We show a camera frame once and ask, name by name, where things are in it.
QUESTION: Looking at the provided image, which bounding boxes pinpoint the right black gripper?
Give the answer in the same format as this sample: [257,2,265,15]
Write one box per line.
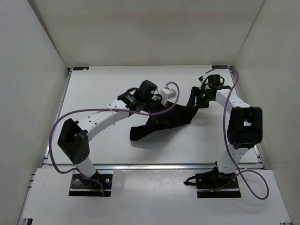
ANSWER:
[187,87,213,109]

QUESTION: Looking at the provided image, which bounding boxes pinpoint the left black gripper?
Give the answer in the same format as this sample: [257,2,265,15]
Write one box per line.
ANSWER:
[144,96,171,123]

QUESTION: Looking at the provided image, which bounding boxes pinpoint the black skirt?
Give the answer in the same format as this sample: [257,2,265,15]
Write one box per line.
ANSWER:
[129,105,198,141]

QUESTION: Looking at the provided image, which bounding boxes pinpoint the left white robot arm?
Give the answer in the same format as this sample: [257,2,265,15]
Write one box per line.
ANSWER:
[57,80,180,187]

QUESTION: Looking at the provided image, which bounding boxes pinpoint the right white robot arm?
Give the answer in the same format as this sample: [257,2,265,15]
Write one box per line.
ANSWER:
[187,75,263,188]

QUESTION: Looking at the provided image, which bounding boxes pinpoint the right blue label sticker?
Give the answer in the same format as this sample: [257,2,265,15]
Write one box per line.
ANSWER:
[211,65,228,69]

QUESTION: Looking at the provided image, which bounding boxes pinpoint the blue label sticker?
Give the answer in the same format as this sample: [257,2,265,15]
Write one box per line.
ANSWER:
[73,67,89,71]
[211,65,228,69]

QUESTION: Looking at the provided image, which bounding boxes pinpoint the left blue label sticker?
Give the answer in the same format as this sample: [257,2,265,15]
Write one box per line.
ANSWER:
[73,67,89,71]

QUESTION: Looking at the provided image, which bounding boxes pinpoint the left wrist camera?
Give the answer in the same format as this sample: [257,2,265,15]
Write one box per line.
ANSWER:
[159,87,177,105]

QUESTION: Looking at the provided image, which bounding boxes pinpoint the aluminium rail front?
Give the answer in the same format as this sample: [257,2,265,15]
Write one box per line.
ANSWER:
[95,164,214,170]

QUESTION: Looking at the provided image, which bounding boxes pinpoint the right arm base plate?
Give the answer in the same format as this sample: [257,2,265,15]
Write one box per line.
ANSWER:
[183,168,241,199]

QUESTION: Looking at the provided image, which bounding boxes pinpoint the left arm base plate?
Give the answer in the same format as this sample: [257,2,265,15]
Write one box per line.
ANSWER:
[68,170,113,197]

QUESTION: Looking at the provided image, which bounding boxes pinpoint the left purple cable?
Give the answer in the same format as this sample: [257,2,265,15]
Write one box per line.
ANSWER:
[48,82,180,174]

